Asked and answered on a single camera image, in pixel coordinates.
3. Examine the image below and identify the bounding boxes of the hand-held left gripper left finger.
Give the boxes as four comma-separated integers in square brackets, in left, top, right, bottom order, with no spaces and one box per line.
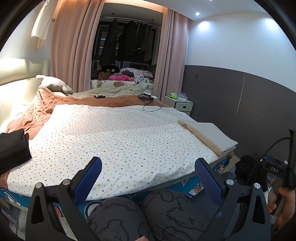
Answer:
[25,156,102,241]

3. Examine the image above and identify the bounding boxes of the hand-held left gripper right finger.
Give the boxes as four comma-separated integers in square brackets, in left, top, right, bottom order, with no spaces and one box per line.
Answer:
[194,158,271,241]

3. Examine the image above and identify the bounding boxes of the beige jacket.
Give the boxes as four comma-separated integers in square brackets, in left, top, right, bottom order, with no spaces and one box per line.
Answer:
[178,119,238,157]

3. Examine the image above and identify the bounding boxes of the folded black clothes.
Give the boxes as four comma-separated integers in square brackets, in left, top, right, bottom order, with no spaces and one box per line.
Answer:
[0,128,32,174]

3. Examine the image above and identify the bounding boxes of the floral clothes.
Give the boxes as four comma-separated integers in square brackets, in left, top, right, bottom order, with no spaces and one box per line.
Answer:
[120,68,154,83]

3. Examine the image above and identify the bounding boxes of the hanging dark clothes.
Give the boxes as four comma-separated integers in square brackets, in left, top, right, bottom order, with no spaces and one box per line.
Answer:
[99,19,155,66]

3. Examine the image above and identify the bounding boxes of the person's right hand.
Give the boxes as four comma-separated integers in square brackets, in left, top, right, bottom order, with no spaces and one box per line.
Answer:
[276,186,296,229]

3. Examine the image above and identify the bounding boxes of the blue box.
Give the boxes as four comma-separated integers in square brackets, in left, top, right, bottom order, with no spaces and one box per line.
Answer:
[264,156,287,165]

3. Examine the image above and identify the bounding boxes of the black cloth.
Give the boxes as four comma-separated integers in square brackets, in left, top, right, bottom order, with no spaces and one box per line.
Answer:
[235,155,263,183]

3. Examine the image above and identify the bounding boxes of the brown cardboard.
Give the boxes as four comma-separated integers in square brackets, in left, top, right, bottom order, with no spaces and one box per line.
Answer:
[225,155,241,173]

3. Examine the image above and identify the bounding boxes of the blue cartoon bed cover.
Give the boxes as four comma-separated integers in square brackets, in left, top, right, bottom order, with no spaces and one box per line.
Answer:
[0,156,234,239]

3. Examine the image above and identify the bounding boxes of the white dotted bed sheet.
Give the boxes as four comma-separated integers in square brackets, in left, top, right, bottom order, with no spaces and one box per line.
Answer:
[7,104,232,202]

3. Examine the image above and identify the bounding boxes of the person's knees patterned trousers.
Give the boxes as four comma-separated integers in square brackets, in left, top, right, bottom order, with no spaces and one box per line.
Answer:
[141,188,222,241]

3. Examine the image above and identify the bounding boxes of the person's left leg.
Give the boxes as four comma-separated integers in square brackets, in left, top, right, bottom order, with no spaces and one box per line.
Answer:
[87,197,155,241]

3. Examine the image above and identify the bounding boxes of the white nightstand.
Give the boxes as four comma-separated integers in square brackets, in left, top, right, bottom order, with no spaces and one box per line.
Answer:
[164,95,193,116]

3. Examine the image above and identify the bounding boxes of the orange quilt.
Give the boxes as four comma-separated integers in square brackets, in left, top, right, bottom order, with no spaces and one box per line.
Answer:
[0,85,171,188]

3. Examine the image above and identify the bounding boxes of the white pillow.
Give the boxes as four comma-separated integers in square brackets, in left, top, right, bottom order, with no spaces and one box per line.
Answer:
[7,102,33,119]

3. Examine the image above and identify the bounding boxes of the white plush toy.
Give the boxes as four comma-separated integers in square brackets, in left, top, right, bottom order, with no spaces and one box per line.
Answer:
[35,75,74,94]

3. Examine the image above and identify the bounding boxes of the brown plush toy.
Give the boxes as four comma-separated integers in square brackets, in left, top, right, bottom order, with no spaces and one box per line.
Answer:
[98,67,119,80]

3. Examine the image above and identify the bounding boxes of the pink cloth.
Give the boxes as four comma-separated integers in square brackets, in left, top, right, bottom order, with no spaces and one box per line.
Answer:
[109,74,134,81]

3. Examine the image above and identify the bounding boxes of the white padded headboard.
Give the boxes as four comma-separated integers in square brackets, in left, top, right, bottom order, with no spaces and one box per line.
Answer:
[0,59,49,128]

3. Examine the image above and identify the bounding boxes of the pink curtain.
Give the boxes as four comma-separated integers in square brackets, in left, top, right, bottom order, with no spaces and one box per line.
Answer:
[154,9,188,102]
[51,0,104,92]

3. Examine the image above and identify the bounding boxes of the white hanging garment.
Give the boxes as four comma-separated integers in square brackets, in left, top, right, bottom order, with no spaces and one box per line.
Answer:
[31,0,56,48]

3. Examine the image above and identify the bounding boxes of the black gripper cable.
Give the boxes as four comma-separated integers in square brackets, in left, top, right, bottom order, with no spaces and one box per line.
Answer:
[246,137,290,186]

